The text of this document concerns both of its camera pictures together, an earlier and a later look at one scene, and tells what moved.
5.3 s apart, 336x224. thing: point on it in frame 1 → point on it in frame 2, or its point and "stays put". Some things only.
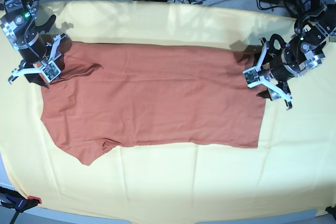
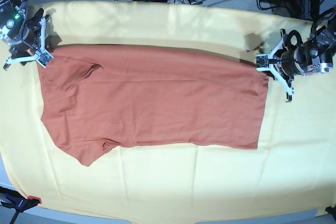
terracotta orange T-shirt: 133,94 stays put
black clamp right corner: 332,211 stays put
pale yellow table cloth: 292,173 stays put
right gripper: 282,67 → 287,62
